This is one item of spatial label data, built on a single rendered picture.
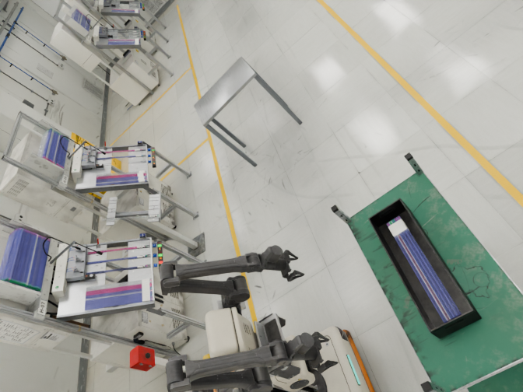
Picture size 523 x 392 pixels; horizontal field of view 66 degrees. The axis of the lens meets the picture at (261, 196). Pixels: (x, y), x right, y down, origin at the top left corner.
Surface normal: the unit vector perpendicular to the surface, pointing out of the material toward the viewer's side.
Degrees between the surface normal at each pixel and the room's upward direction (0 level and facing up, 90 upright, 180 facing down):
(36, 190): 90
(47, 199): 90
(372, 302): 0
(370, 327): 0
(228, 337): 42
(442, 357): 0
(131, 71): 90
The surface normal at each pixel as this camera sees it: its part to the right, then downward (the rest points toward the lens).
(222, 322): 0.05, -0.73
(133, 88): 0.23, 0.67
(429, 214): -0.62, -0.46
